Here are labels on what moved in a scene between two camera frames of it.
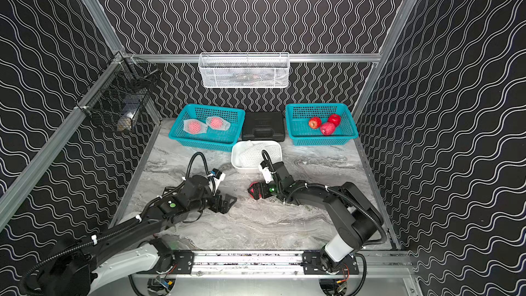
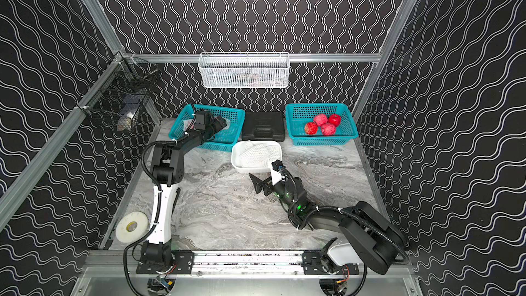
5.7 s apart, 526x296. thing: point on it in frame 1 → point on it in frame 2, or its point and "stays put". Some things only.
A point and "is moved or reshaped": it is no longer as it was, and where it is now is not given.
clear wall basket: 244,70 stays put
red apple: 314,122 is moved or reshaped
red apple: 327,129 stays put
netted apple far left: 194,127 stays put
